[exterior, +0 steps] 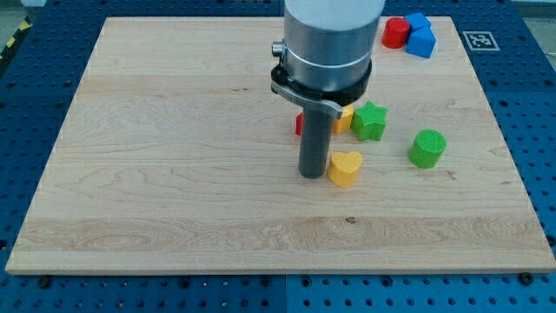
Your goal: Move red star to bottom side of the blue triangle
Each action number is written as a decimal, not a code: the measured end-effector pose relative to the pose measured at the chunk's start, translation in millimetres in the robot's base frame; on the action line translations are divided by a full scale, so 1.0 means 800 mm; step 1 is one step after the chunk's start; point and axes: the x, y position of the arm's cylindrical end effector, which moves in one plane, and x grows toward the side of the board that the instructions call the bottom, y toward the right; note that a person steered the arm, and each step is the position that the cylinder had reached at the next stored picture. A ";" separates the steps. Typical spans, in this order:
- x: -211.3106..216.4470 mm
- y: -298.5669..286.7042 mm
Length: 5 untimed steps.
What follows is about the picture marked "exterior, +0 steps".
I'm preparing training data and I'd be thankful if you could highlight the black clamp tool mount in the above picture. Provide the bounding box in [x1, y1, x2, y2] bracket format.
[270, 63, 372, 119]

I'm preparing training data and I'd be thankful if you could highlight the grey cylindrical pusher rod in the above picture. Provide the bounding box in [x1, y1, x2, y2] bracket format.
[298, 106, 336, 179]

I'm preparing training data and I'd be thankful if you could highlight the red star block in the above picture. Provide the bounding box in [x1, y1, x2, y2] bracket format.
[295, 112, 303, 136]

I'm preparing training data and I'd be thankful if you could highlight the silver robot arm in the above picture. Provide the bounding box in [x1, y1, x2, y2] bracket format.
[271, 0, 385, 179]

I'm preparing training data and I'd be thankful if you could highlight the green star block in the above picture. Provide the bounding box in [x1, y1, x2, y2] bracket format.
[351, 102, 388, 141]

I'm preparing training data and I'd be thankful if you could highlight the blue triangle block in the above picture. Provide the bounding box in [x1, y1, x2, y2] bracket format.
[406, 27, 436, 58]

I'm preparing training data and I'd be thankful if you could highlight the yellow pentagon block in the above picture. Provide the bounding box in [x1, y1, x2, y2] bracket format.
[333, 104, 354, 134]

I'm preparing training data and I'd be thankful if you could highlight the yellow heart block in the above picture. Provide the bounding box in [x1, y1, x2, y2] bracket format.
[327, 151, 363, 188]

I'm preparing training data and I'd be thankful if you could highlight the red cylinder block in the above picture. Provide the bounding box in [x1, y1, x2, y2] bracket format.
[381, 17, 410, 49]

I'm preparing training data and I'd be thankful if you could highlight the green cylinder block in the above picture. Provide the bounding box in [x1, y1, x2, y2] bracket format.
[408, 130, 447, 169]

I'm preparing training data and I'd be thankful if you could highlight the blue cube block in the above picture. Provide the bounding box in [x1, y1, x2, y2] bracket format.
[404, 12, 431, 31]

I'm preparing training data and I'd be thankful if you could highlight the wooden board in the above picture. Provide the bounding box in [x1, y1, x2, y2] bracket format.
[6, 17, 555, 276]

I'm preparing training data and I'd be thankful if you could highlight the white fiducial marker tag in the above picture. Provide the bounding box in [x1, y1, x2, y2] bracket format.
[462, 30, 500, 51]

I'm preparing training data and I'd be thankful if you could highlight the yellow black hazard tape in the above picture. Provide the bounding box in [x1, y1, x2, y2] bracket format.
[1, 17, 32, 62]

